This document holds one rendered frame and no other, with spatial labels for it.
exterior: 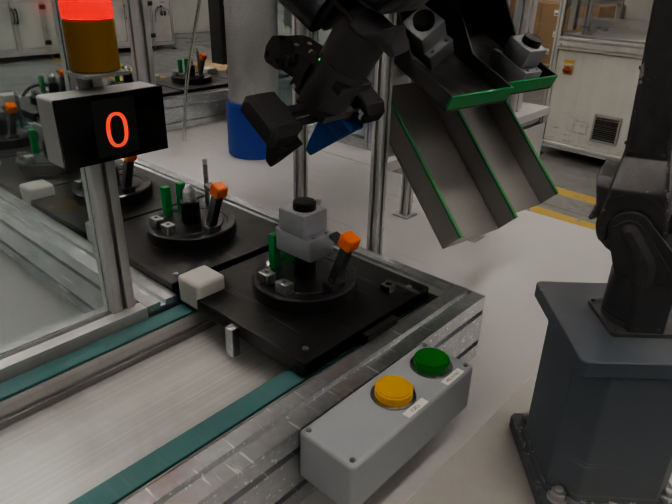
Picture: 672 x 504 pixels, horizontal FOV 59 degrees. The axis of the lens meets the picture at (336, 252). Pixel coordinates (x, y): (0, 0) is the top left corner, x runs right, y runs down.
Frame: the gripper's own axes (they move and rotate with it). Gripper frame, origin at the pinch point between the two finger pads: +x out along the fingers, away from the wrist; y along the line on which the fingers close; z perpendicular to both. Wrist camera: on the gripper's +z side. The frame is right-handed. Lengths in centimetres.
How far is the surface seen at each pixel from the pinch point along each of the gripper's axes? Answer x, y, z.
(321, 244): 8.2, 0.2, -10.5
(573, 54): 107, -407, 82
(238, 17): 40, -53, 66
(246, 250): 24.4, -1.7, -0.7
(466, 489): 8.0, 5.1, -43.0
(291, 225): 8.3, 2.2, -6.5
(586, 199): 138, -331, -9
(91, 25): -5.9, 19.9, 14.8
